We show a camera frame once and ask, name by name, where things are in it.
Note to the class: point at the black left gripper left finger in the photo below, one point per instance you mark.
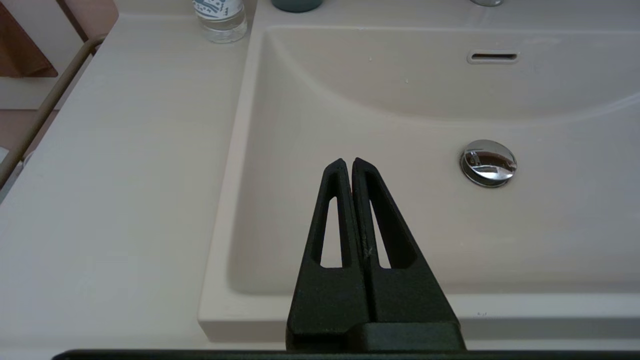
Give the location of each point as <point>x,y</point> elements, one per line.
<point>325,300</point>

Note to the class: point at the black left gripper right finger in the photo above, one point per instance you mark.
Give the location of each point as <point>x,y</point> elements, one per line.
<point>410,295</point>

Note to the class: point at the chrome faucet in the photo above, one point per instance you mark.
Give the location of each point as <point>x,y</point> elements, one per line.
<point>486,2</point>

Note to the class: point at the beige sink basin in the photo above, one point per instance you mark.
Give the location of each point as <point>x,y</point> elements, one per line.
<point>450,100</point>

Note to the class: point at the chrome drain stopper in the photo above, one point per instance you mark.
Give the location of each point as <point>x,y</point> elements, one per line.
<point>488,163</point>

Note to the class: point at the dark grey pump bottle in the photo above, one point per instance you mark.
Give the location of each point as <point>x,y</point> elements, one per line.
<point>297,5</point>

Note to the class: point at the empty clear plastic bottle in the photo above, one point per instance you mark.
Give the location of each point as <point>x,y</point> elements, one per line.
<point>220,22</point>

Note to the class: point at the brass towel rail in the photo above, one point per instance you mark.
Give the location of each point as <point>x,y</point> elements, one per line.
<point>50,100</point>

